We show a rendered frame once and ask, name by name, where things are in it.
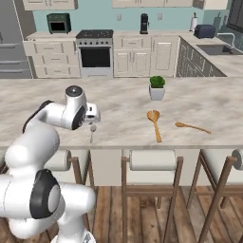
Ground wooden bar stool white cushion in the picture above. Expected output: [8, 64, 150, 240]
[0, 149, 98, 235]
[121, 148, 185, 243]
[186, 148, 243, 243]

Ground dark window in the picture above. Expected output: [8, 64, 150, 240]
[226, 0, 243, 34]

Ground wooden slotted spoon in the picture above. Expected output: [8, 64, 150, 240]
[146, 109, 163, 143]

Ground cream door cabinet run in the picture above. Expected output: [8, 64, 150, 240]
[112, 31, 180, 78]

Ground green toaster oven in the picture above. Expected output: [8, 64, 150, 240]
[46, 12, 72, 35]

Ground slim wooden spoon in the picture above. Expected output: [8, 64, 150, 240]
[174, 121, 213, 135]

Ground dark blue toaster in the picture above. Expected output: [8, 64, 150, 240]
[193, 24, 217, 40]

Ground black coffee machine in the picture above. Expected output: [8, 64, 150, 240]
[139, 12, 150, 35]

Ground grey fridge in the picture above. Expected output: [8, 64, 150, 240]
[0, 0, 37, 80]

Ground metallic spoon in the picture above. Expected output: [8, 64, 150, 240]
[89, 123, 98, 144]

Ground cream drawer cabinet run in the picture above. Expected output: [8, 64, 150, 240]
[23, 31, 82, 79]

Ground cream wall cabinets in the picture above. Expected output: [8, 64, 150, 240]
[111, 0, 230, 10]
[22, 0, 79, 11]

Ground grey side cabinet run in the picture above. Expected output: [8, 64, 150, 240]
[175, 36, 228, 78]

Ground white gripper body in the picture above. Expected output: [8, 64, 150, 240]
[85, 105, 102, 124]

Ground silver stove with oven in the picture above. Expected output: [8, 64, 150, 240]
[75, 28, 115, 79]

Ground grey sink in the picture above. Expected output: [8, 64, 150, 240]
[196, 43, 243, 57]

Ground white paper towel roll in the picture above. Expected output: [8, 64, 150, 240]
[189, 11, 199, 33]

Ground white tap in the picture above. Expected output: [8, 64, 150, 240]
[216, 32, 237, 49]

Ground green plant in white pot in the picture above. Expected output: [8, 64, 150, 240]
[148, 75, 167, 102]

